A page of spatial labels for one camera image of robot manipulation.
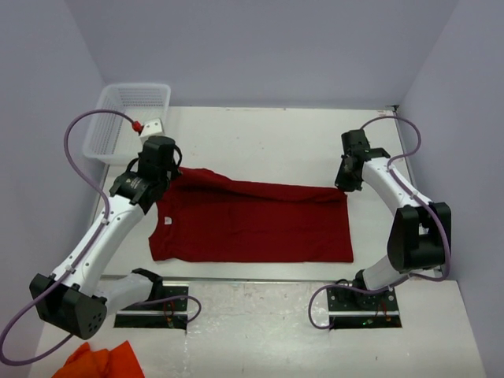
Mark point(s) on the red t shirt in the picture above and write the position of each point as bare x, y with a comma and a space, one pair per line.
207, 217

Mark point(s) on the orange cloth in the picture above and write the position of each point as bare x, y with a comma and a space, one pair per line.
120, 362

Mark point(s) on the white plastic basket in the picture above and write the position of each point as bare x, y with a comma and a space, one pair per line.
110, 138

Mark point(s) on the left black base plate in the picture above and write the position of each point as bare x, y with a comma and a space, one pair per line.
166, 315

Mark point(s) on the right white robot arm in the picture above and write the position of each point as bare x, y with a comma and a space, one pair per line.
420, 234

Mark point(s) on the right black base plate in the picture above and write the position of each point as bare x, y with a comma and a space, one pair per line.
351, 310

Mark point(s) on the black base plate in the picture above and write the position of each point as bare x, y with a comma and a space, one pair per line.
166, 315
351, 310

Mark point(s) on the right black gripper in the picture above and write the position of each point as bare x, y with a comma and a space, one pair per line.
344, 185

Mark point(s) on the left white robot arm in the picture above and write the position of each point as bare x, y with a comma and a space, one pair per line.
70, 298

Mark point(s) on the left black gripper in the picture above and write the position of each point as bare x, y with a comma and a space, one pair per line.
174, 172

